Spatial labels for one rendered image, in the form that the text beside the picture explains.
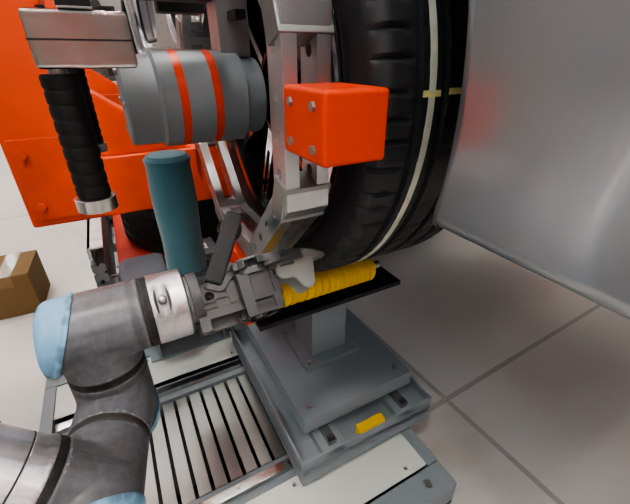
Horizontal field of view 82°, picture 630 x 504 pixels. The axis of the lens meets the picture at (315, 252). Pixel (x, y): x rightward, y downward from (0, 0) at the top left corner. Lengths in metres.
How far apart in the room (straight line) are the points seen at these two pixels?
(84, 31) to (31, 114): 0.66
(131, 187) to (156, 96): 0.56
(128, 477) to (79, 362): 0.13
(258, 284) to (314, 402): 0.44
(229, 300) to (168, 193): 0.33
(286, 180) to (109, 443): 0.35
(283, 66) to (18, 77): 0.77
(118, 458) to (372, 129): 0.43
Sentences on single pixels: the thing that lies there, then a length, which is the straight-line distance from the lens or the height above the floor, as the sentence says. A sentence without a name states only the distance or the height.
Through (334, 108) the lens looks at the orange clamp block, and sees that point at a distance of 0.35.
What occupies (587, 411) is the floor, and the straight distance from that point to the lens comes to 1.40.
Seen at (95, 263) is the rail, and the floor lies 0.34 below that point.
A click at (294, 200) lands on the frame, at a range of 0.46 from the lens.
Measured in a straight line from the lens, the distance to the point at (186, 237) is 0.82.
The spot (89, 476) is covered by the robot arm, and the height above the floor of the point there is 0.56.
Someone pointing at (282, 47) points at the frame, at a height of 0.92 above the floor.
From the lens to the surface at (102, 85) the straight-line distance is 3.04.
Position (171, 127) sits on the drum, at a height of 0.82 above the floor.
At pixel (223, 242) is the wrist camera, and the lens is 0.53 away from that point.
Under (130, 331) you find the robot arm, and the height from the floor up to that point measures 0.63.
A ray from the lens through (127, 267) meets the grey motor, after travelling 1.11.
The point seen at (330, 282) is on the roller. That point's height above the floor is 0.52.
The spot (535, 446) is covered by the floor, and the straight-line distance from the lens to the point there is 1.24.
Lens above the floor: 0.91
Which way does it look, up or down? 28 degrees down
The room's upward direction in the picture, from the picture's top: straight up
